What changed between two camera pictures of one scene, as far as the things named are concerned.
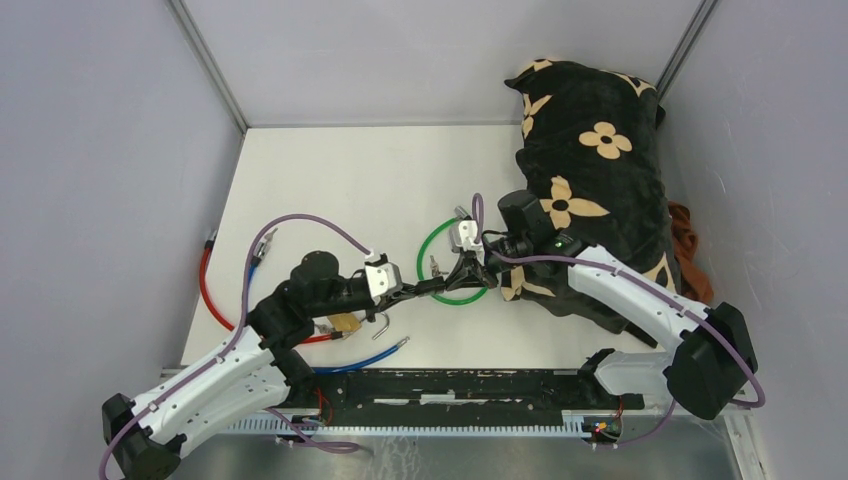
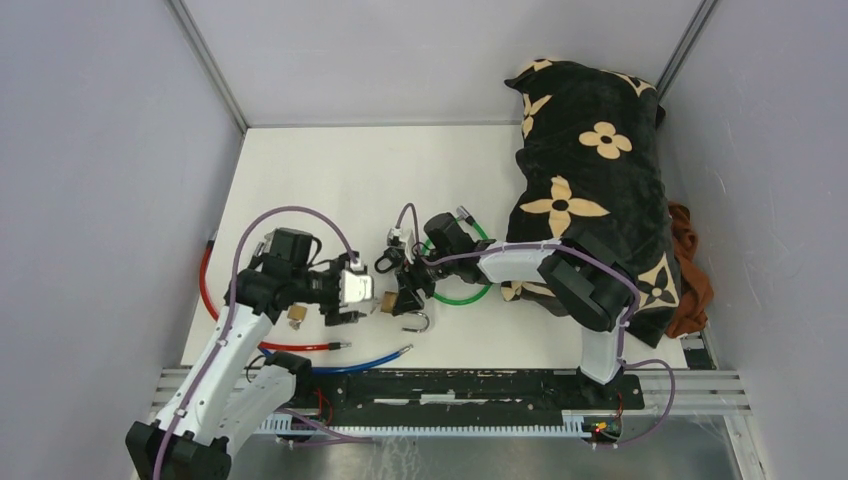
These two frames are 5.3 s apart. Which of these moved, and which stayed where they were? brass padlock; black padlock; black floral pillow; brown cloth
Moved: brass padlock; black padlock
Stayed: black floral pillow; brown cloth
